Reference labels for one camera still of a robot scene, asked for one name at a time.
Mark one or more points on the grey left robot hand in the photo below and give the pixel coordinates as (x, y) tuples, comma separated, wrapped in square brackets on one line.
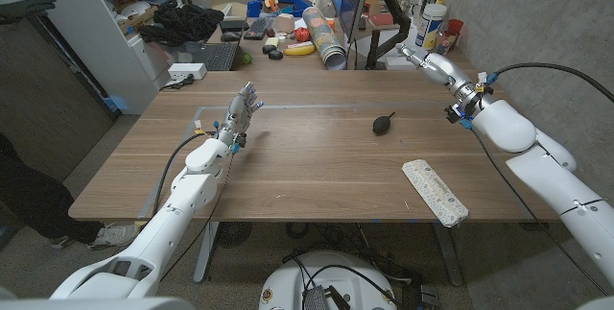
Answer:
[(238, 115)]

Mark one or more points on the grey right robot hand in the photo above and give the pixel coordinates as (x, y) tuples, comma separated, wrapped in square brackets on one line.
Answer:
[(441, 70)]

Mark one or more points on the person gloved hand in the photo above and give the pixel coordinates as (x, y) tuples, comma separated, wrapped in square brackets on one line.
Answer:
[(24, 5)]

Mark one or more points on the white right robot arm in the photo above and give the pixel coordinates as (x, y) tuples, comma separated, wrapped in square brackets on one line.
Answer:
[(542, 171)]

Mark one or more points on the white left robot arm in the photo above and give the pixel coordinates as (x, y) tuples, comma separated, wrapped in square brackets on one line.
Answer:
[(168, 223)]

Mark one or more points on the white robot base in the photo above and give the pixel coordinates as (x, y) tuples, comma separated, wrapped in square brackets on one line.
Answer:
[(288, 281)]

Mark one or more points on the black rubber air blower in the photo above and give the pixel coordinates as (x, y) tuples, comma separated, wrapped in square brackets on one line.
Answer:
[(381, 126)]

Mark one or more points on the clear plastic cup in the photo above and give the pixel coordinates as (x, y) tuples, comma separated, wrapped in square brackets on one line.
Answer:
[(444, 42)]

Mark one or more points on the white wipes canister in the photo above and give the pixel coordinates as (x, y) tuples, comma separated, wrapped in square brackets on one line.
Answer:
[(429, 27)]

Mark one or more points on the white flat box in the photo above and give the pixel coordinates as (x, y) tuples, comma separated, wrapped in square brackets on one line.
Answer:
[(395, 64)]

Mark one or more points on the red cup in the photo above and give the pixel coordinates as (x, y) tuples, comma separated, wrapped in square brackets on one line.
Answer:
[(455, 26)]

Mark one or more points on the green round toy fruit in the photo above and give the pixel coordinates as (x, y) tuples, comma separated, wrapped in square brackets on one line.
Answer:
[(246, 58)]

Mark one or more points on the black laptop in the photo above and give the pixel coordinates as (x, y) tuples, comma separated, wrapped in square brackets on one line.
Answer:
[(218, 55)]

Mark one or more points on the white power strip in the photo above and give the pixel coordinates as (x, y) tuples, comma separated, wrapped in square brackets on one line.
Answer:
[(186, 70)]

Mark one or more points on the small black oval object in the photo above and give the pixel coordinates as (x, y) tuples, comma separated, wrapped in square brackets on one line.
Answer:
[(269, 49), (276, 55)]

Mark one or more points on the white shelf unit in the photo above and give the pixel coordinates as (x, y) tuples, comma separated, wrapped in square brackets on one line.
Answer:
[(91, 36)]

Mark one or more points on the black computer mouse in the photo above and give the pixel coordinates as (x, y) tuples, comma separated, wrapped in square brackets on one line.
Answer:
[(230, 37)]

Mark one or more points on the pale yellow block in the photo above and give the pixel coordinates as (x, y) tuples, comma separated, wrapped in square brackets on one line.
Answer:
[(272, 41)]

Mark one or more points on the yellow banana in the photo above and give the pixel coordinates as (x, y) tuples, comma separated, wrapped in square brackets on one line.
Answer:
[(298, 50)]

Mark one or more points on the black keyboard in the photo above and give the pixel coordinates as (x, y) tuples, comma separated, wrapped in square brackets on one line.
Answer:
[(256, 28)]

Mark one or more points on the red round toy fruit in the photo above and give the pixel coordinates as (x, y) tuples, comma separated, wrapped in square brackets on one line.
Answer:
[(302, 34)]

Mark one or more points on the beige cup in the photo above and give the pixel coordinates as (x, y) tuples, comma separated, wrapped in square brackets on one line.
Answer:
[(286, 23)]

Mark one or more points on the black crumpled cloth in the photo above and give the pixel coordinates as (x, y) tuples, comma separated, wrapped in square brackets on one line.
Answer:
[(184, 22)]

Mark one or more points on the colourful printed cylinder tube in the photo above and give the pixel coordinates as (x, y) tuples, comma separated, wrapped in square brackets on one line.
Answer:
[(323, 36)]

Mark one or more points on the black round floor fan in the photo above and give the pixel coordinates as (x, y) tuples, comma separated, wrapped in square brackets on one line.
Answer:
[(233, 234)]

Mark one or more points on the blue plastic bin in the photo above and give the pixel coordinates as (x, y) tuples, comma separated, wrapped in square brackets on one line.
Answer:
[(298, 1)]

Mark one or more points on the grey metal table leg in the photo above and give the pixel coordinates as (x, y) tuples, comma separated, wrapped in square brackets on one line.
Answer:
[(205, 252), (448, 255)]

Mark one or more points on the grey white sneaker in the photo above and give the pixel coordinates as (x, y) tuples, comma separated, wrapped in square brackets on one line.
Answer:
[(112, 235)]

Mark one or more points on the person leg black trousers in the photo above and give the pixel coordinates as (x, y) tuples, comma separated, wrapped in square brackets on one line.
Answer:
[(33, 195)]

